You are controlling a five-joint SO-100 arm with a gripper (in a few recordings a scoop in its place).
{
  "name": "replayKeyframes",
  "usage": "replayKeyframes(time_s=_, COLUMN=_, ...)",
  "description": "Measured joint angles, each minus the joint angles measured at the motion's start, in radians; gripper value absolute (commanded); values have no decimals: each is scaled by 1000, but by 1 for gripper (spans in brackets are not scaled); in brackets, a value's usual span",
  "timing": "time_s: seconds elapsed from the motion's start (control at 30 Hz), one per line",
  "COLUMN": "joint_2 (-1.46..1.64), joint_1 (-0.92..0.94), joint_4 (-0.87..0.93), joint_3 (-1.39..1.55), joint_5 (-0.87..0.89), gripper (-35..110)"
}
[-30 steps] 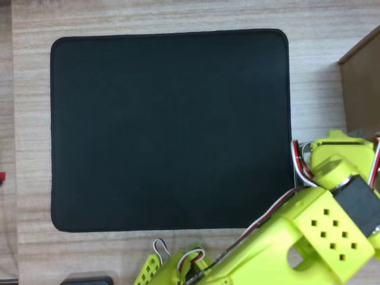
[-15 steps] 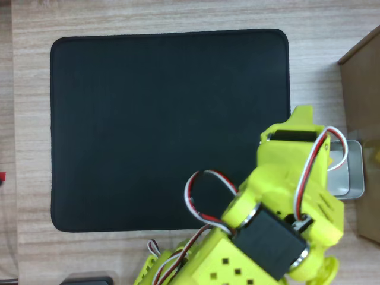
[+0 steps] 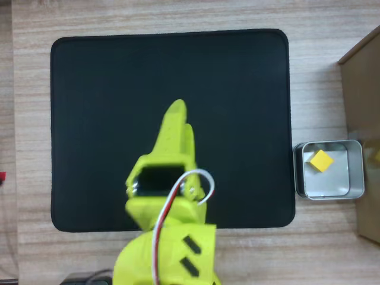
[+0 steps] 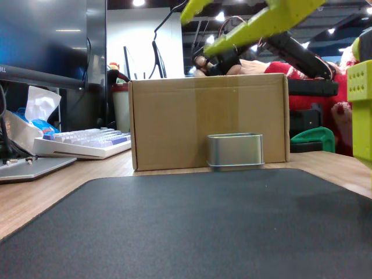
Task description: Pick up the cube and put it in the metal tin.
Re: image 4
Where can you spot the lime green robot base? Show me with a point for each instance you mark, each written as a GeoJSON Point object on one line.
{"type": "Point", "coordinates": [361, 116]}

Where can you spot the rectangular metal tin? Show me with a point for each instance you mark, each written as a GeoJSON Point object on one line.
{"type": "Point", "coordinates": [235, 152]}

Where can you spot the person's hand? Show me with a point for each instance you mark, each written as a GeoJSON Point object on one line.
{"type": "Point", "coordinates": [253, 68]}

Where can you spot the thin background monitor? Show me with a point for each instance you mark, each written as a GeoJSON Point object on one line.
{"type": "Point", "coordinates": [127, 62]}

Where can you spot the red and orange plush toy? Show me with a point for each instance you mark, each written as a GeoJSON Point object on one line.
{"type": "Point", "coordinates": [114, 71]}

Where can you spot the black box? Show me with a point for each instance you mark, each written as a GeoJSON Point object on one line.
{"type": "Point", "coordinates": [305, 122]}

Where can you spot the brown cardboard box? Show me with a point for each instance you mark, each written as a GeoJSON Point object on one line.
{"type": "Point", "coordinates": [168, 125]}

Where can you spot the white bin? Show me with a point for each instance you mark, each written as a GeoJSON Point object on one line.
{"type": "Point", "coordinates": [121, 107]}

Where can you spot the green plastic clamp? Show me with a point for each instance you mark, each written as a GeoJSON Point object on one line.
{"type": "Point", "coordinates": [315, 139]}

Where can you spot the black computer monitor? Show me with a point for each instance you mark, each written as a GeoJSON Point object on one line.
{"type": "Point", "coordinates": [40, 37]}

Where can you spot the white and purple keyboard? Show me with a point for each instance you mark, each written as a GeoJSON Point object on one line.
{"type": "Point", "coordinates": [84, 142]}

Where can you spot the tissue pack with white tissue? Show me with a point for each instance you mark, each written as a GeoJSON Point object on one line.
{"type": "Point", "coordinates": [37, 116]}

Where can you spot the black desk mat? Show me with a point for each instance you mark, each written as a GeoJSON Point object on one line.
{"type": "Point", "coordinates": [186, 226]}

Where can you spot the silver monitor stand base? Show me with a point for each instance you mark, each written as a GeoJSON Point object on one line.
{"type": "Point", "coordinates": [32, 170]}

